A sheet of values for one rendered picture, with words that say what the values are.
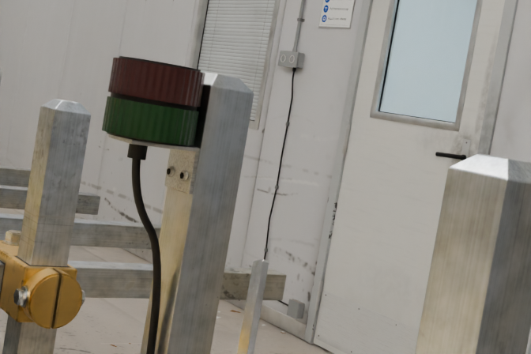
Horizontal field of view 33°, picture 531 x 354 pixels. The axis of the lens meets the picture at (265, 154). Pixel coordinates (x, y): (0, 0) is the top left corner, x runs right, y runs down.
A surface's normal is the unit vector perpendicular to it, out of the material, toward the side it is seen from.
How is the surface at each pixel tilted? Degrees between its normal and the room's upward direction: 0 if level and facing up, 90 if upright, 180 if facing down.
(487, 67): 90
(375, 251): 90
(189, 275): 90
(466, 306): 90
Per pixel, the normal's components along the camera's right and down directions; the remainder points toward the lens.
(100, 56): -0.80, -0.11
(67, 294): 0.57, 0.14
